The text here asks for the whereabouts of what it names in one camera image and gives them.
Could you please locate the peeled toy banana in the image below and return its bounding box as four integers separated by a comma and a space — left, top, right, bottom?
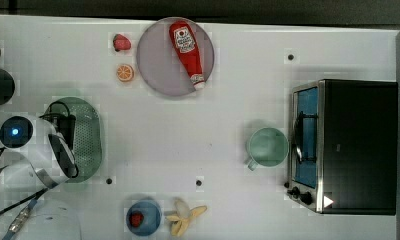
165, 199, 207, 237

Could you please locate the green plastic strainer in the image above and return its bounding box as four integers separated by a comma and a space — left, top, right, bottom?
42, 97, 103, 183

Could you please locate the red toy strawberry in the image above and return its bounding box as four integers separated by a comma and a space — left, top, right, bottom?
113, 34, 132, 52

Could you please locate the black toaster oven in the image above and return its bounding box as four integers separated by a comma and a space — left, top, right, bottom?
285, 79, 398, 215

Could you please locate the small red toy fruit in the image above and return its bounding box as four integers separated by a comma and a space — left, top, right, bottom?
129, 212, 144, 228

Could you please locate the grey round plate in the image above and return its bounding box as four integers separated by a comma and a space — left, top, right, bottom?
136, 17, 215, 97

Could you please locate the blue bowl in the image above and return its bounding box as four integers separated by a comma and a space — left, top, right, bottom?
125, 200, 162, 237

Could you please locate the green mug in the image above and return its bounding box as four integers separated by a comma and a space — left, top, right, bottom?
246, 127, 289, 171

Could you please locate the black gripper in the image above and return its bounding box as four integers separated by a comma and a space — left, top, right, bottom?
47, 113, 79, 178

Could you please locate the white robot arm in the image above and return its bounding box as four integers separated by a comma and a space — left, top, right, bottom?
0, 114, 79, 240

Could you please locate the red ketchup bottle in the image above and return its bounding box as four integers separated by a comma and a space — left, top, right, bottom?
169, 20, 205, 90

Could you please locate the orange slice toy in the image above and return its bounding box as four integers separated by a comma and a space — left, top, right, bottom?
116, 64, 134, 82

